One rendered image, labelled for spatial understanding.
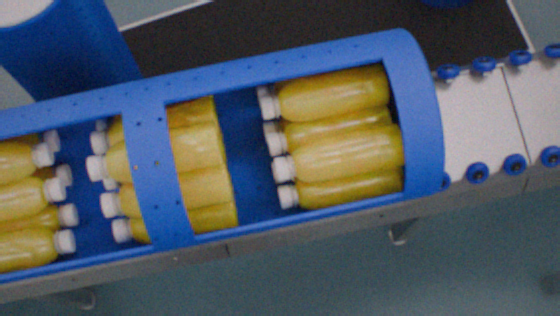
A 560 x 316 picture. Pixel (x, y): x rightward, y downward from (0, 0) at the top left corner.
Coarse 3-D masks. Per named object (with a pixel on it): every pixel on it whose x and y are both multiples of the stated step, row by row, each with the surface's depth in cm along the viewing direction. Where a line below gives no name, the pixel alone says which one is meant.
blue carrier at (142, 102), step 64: (256, 64) 115; (320, 64) 113; (384, 64) 112; (0, 128) 111; (64, 128) 130; (128, 128) 109; (256, 128) 136; (256, 192) 133; (64, 256) 126; (128, 256) 117
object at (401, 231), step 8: (424, 216) 181; (432, 216) 185; (400, 224) 207; (408, 224) 196; (416, 224) 193; (392, 232) 223; (400, 232) 210; (408, 232) 206; (392, 240) 226; (400, 240) 221
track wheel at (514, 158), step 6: (510, 156) 133; (516, 156) 133; (522, 156) 133; (504, 162) 134; (510, 162) 133; (516, 162) 133; (522, 162) 133; (504, 168) 134; (510, 168) 134; (516, 168) 134; (522, 168) 134; (510, 174) 135; (516, 174) 135
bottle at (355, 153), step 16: (384, 128) 119; (304, 144) 119; (320, 144) 118; (336, 144) 117; (352, 144) 117; (368, 144) 117; (384, 144) 117; (400, 144) 117; (288, 160) 118; (304, 160) 117; (320, 160) 116; (336, 160) 117; (352, 160) 117; (368, 160) 117; (384, 160) 117; (400, 160) 118; (304, 176) 118; (320, 176) 117; (336, 176) 118; (352, 176) 119
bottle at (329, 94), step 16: (304, 80) 120; (320, 80) 120; (336, 80) 119; (352, 80) 119; (368, 80) 119; (384, 80) 119; (272, 96) 121; (288, 96) 119; (304, 96) 119; (320, 96) 119; (336, 96) 119; (352, 96) 119; (368, 96) 119; (384, 96) 120; (288, 112) 120; (304, 112) 119; (320, 112) 120; (336, 112) 121
